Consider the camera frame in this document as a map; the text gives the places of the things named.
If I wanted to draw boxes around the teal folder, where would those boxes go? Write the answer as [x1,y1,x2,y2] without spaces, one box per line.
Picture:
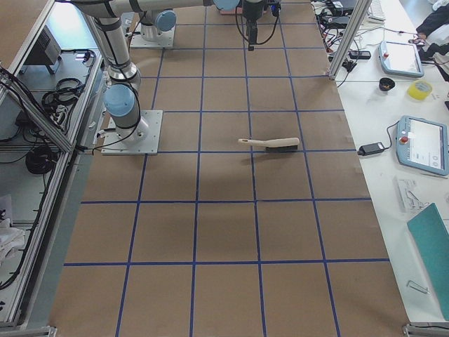
[407,203,448,320]

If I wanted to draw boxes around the yellow tape roll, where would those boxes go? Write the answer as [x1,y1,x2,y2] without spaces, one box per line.
[407,80,433,100]

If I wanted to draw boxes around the blue teach pendant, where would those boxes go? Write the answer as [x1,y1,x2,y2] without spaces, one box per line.
[378,41,424,78]
[396,115,448,176]

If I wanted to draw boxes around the beige hand brush black bristles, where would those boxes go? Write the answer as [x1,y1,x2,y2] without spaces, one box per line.
[238,138,300,152]

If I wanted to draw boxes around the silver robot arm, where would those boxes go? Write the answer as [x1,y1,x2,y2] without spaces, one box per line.
[69,1,281,88]
[139,9,177,41]

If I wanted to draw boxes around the near blue teach pendant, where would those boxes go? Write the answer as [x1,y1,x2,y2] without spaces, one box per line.
[396,115,448,176]

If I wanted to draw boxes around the aluminium frame post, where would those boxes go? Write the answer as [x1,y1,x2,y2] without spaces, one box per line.
[328,0,371,80]

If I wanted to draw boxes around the white crumpled cloth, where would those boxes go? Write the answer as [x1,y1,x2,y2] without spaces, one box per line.
[1,218,25,263]

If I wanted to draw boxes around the black power adapter brick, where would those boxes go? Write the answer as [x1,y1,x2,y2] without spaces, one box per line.
[357,142,385,157]

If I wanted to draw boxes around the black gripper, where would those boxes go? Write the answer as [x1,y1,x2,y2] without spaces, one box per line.
[242,0,281,51]

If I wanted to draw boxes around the metal hex key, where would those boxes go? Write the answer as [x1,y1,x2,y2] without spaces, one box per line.
[406,280,429,294]

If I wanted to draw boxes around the far blue teach pendant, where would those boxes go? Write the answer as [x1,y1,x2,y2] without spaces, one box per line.
[378,41,424,78]

